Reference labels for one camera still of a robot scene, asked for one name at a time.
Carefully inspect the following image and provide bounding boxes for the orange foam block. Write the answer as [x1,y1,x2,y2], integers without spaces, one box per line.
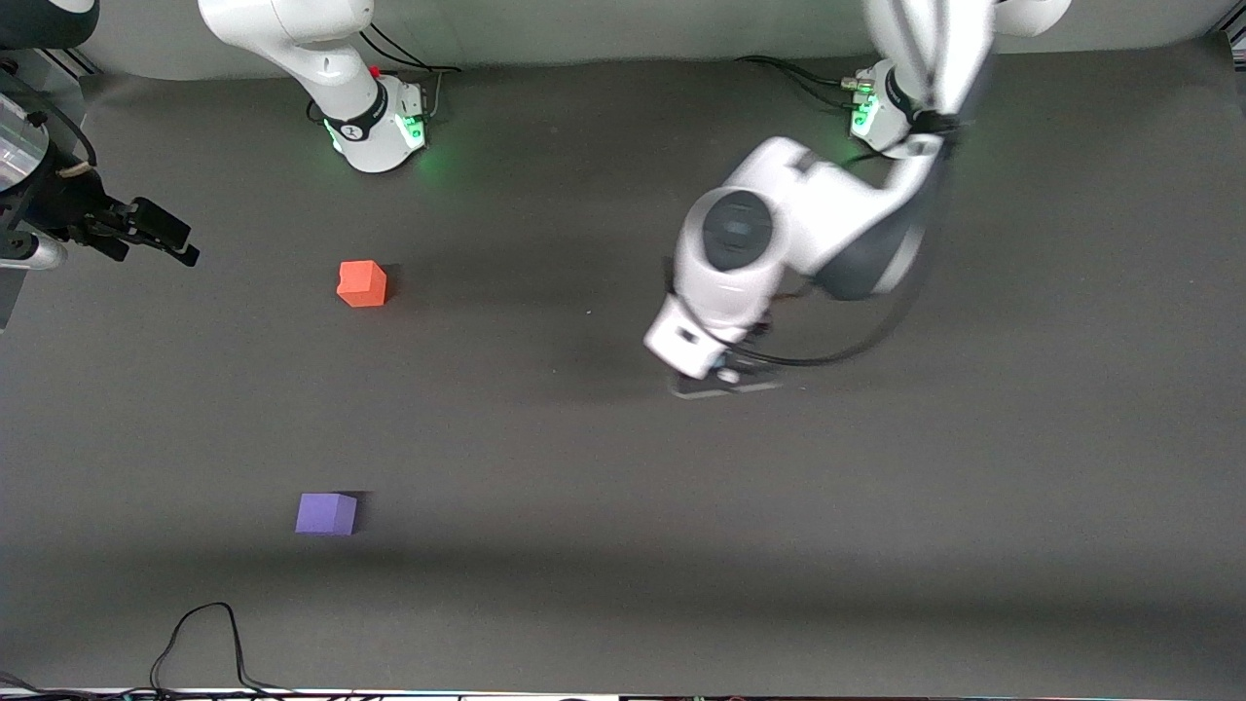
[336,260,388,309]

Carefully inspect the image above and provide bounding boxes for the purple foam block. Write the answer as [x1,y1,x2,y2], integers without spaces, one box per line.
[295,493,358,536]

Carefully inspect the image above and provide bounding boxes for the dark grey table mat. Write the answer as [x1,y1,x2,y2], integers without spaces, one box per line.
[0,31,1246,698]

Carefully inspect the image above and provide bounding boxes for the aluminium frame rail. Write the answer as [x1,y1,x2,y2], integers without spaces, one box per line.
[0,44,100,84]

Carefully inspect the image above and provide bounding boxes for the thin black looped cable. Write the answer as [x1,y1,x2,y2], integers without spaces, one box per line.
[149,602,298,698]

